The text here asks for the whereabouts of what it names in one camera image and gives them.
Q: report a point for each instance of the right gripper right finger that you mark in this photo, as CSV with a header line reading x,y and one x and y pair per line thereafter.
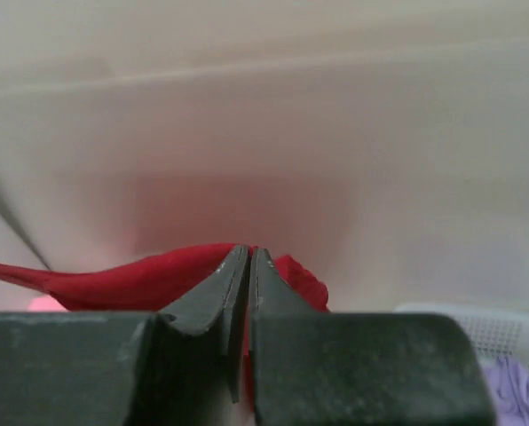
x,y
366,368

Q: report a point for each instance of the lavender t shirt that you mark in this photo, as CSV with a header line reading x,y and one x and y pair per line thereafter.
x,y
508,382

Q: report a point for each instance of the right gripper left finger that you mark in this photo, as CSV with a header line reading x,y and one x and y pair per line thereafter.
x,y
174,366

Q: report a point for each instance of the white plastic basket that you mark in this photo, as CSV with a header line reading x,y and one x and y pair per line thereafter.
x,y
493,332

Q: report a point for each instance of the pink t shirt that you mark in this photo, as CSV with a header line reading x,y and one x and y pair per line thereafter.
x,y
45,304

